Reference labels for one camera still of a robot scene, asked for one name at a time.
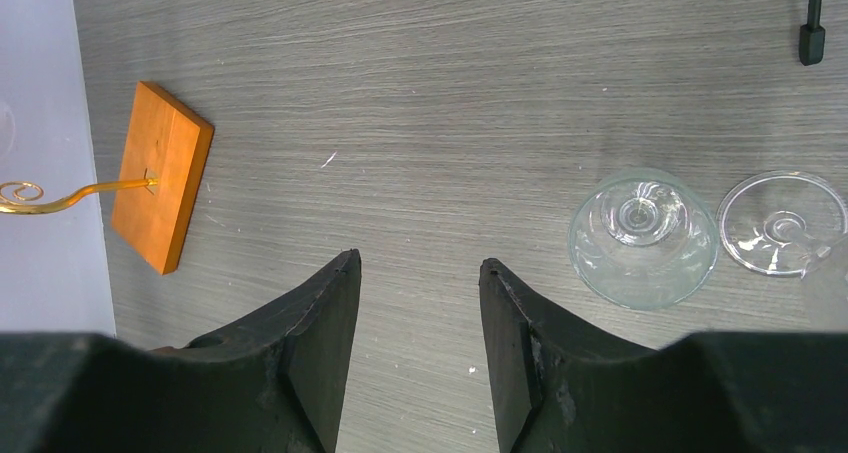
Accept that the short ribbed clear glass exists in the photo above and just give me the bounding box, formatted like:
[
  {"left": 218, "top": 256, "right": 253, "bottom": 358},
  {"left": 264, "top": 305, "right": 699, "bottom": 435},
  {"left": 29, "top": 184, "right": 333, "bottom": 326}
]
[{"left": 568, "top": 168, "right": 720, "bottom": 311}]

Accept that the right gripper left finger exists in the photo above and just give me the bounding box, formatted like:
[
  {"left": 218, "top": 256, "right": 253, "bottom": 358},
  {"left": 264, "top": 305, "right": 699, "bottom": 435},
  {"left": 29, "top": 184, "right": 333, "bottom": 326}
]
[{"left": 1, "top": 249, "right": 361, "bottom": 452}]

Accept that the black tripod stand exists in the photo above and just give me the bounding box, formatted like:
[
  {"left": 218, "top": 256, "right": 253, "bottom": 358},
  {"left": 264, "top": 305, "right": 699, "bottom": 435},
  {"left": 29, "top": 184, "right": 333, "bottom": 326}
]
[{"left": 798, "top": 0, "right": 826, "bottom": 66}]

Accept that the tall clear wine glass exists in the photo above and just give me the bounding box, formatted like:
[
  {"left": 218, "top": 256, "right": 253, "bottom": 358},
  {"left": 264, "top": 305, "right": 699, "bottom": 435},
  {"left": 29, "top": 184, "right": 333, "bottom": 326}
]
[{"left": 716, "top": 170, "right": 847, "bottom": 277}]

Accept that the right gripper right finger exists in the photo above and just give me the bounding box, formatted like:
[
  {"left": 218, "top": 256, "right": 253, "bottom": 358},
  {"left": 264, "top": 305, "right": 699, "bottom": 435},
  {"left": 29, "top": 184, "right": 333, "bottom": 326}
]
[{"left": 479, "top": 258, "right": 847, "bottom": 452}]

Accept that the gold wire glass rack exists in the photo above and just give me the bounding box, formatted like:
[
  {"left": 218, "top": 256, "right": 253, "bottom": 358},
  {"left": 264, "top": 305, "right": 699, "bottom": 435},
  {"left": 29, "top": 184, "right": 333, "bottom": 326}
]
[{"left": 1, "top": 178, "right": 160, "bottom": 215}]

